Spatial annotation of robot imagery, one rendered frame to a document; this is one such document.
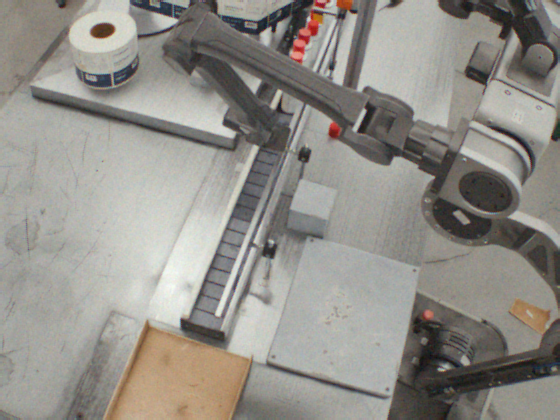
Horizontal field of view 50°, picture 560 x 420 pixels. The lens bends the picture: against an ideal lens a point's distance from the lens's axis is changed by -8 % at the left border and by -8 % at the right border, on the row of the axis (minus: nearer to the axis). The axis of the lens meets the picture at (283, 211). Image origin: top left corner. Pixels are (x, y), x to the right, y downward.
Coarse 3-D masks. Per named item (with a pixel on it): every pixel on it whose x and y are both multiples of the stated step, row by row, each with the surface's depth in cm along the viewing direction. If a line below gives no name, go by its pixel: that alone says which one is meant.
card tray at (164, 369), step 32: (160, 352) 144; (192, 352) 145; (224, 352) 145; (128, 384) 138; (160, 384) 139; (192, 384) 140; (224, 384) 141; (128, 416) 134; (160, 416) 135; (192, 416) 136; (224, 416) 137
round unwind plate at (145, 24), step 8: (104, 0) 205; (112, 0) 206; (120, 0) 206; (128, 0) 206; (104, 8) 203; (112, 8) 203; (120, 8) 203; (128, 8) 204; (136, 16) 201; (144, 16) 202; (152, 16) 202; (160, 16) 202; (136, 24) 199; (144, 24) 199; (152, 24) 199; (160, 24) 200; (168, 24) 200; (144, 32) 197; (152, 32) 197
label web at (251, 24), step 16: (224, 0) 187; (240, 0) 185; (256, 0) 184; (272, 0) 189; (288, 0) 196; (304, 0) 203; (224, 16) 192; (240, 16) 191; (256, 16) 189; (272, 16) 196; (288, 16) 202; (256, 32) 195
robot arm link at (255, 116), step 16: (176, 64) 111; (192, 64) 113; (208, 64) 116; (224, 64) 120; (208, 80) 123; (224, 80) 122; (240, 80) 127; (224, 96) 129; (240, 96) 129; (240, 112) 135; (256, 112) 136; (272, 112) 142; (256, 128) 140; (272, 128) 145
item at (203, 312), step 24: (336, 24) 209; (288, 120) 181; (288, 144) 176; (264, 168) 171; (240, 192) 166; (240, 216) 162; (240, 240) 158; (216, 264) 153; (216, 288) 150; (192, 312) 145
